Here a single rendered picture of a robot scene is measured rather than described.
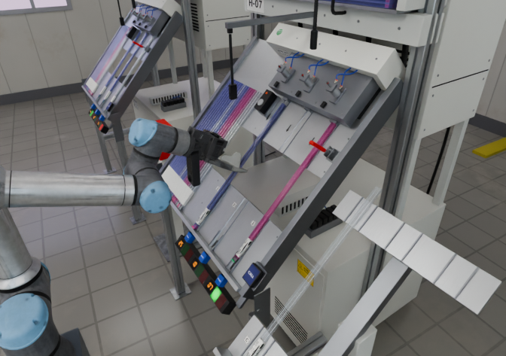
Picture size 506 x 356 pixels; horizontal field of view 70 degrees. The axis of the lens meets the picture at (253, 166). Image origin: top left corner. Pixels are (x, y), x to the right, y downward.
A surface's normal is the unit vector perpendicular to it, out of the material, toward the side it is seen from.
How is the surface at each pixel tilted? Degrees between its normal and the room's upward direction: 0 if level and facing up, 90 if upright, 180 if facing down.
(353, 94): 45
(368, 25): 90
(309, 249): 0
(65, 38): 90
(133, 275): 0
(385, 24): 90
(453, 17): 90
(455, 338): 0
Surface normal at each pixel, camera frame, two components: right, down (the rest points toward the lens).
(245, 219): -0.61, -0.40
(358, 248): -0.02, -0.86
